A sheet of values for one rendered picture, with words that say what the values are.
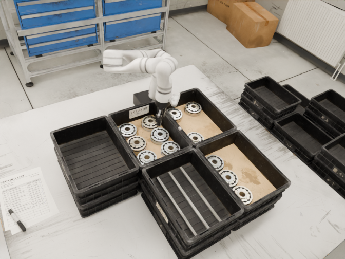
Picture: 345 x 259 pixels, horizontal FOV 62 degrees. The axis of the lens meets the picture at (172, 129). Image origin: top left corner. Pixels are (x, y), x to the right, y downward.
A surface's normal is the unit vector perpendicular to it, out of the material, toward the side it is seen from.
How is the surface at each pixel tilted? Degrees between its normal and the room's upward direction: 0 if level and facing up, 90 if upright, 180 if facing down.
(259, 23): 89
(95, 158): 0
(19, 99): 0
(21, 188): 0
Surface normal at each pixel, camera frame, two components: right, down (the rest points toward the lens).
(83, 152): 0.11, -0.69
